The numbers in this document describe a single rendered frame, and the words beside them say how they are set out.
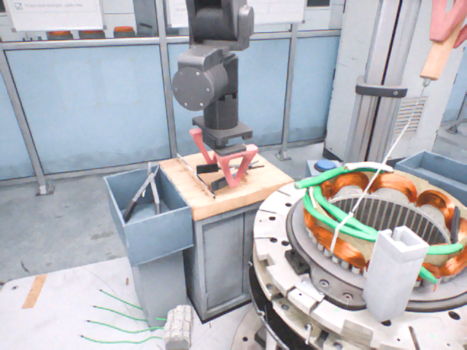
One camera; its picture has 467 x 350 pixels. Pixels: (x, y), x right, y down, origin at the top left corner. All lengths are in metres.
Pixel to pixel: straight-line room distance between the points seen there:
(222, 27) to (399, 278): 0.36
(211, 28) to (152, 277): 0.42
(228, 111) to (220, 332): 0.43
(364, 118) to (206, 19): 0.51
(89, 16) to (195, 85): 2.07
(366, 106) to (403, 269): 0.59
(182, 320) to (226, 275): 0.12
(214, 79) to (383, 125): 0.54
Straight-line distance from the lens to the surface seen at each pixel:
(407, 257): 0.32
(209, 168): 0.60
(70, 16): 2.49
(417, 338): 0.38
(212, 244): 0.61
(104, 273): 0.88
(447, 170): 0.83
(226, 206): 0.56
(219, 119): 0.52
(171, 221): 0.55
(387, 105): 0.87
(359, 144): 0.90
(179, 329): 0.69
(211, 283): 0.68
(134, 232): 0.54
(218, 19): 0.49
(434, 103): 3.14
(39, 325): 0.83
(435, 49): 0.38
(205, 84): 0.43
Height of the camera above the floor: 1.37
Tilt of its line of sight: 30 degrees down
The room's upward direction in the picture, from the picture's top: straight up
